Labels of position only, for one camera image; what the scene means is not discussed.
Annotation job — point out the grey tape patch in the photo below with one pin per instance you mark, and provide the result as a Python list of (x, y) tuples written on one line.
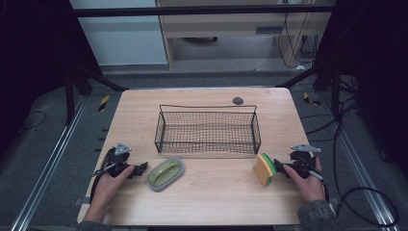
[(81, 201)]

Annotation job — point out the aluminium floor rail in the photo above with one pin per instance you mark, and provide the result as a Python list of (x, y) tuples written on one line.
[(362, 179), (48, 166)]

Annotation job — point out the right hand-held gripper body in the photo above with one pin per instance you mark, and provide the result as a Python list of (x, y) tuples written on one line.
[(301, 162)]

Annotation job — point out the black metal stand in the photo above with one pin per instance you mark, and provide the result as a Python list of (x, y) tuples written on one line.
[(335, 93), (69, 96)]

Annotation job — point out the person's left hand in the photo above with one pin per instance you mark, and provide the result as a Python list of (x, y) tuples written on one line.
[(107, 189)]

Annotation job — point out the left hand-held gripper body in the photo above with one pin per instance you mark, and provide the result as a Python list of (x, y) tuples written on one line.
[(120, 159)]

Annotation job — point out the white cabinet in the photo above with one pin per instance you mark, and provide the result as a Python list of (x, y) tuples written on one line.
[(118, 38)]

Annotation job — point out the person's right hand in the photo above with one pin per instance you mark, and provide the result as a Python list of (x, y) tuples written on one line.
[(306, 187)]

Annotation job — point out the yellow green sponge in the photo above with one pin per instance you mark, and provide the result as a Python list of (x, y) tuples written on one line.
[(263, 170)]

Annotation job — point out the black curtain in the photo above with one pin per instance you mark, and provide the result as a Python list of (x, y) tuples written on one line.
[(378, 64), (32, 57)]

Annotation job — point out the light wooden desk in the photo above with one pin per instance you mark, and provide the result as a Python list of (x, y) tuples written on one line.
[(224, 27)]

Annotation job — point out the black horizontal frame bar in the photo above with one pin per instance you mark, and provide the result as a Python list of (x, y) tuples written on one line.
[(192, 11)]

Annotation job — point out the white plug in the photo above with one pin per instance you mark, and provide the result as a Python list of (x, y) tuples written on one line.
[(300, 67)]

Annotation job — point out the green grey soap dish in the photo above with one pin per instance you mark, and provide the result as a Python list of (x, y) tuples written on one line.
[(165, 174)]

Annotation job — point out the yellow black tape strip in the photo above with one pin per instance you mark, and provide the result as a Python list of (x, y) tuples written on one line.
[(308, 98), (103, 102)]

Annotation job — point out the grey table grommet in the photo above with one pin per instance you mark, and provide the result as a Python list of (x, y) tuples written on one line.
[(238, 101)]

